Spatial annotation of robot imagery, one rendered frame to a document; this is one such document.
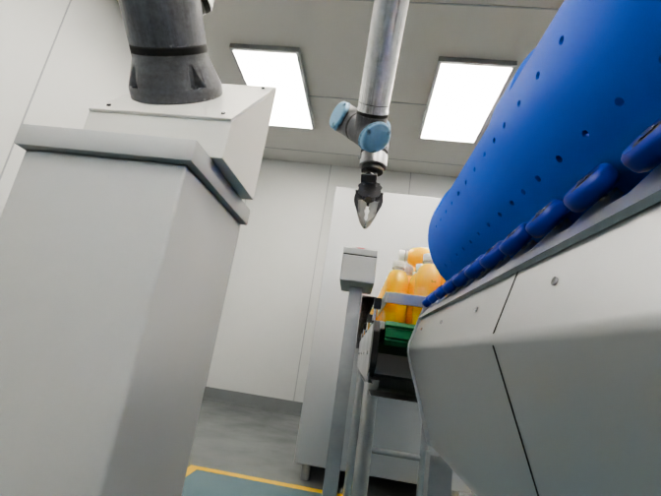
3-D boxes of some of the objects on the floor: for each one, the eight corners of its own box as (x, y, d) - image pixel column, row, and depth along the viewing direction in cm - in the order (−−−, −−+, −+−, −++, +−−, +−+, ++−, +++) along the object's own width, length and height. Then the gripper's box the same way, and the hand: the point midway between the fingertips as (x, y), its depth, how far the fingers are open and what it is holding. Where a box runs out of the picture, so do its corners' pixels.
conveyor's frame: (319, 767, 78) (371, 318, 101) (339, 491, 236) (358, 340, 259) (567, 828, 74) (563, 344, 97) (419, 505, 232) (431, 350, 255)
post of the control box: (294, 699, 92) (349, 285, 118) (296, 685, 96) (349, 287, 122) (311, 703, 92) (362, 287, 117) (312, 688, 96) (362, 289, 121)
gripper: (385, 176, 131) (378, 236, 126) (358, 173, 132) (350, 232, 127) (387, 164, 123) (380, 227, 118) (358, 161, 124) (350, 224, 119)
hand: (365, 223), depth 120 cm, fingers closed
